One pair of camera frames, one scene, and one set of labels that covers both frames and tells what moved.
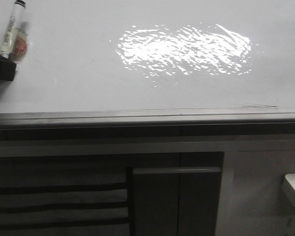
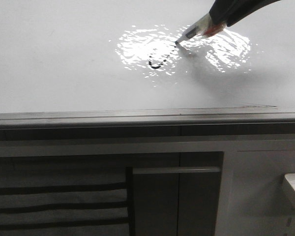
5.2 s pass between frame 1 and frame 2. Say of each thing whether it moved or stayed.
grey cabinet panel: stayed
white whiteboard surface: stayed
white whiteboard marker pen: moved
